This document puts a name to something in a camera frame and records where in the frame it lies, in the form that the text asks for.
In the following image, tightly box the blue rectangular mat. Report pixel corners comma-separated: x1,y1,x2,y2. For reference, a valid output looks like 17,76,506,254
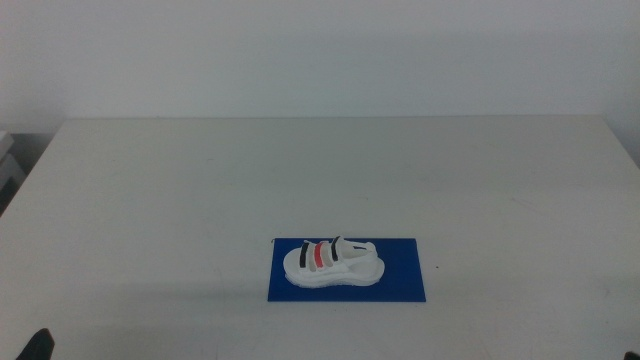
266,237,427,303

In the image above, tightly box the white strappy sandal shoe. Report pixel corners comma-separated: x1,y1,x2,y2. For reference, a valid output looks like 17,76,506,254
282,235,386,290

